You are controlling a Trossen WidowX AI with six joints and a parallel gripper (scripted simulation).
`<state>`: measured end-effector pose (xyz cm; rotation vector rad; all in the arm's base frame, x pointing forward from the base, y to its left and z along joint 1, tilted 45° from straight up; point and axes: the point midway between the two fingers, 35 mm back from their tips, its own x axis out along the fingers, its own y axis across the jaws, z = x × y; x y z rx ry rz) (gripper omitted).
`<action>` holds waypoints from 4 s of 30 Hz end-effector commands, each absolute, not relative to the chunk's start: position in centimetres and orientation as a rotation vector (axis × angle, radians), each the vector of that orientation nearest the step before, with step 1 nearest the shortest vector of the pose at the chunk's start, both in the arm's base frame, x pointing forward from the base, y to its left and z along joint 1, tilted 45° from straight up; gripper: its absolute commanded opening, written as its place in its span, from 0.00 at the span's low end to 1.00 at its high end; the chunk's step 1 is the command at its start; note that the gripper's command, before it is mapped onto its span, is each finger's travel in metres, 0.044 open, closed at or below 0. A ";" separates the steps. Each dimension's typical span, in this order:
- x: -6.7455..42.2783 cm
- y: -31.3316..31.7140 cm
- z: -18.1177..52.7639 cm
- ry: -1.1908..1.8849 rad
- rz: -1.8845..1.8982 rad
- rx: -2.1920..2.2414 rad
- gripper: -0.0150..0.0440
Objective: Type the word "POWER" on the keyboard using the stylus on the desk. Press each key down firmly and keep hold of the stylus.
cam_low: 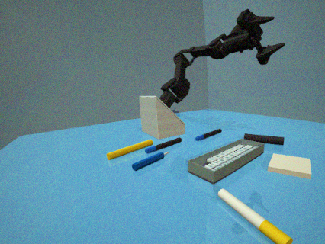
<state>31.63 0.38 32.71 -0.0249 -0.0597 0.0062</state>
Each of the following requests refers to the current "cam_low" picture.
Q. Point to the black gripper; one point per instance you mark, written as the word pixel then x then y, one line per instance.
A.
pixel 246 21

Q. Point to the white cylinder with yellow cap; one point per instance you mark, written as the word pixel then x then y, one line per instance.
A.
pixel 272 232

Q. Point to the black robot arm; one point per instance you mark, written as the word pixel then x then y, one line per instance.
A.
pixel 216 50

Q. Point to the grey keyboard with white keys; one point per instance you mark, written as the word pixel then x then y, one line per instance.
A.
pixel 224 161

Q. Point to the dark grey cylinder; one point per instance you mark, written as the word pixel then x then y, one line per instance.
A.
pixel 265 139

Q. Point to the dark grey stylus with blue tip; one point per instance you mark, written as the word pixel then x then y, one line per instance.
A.
pixel 205 136
pixel 162 145

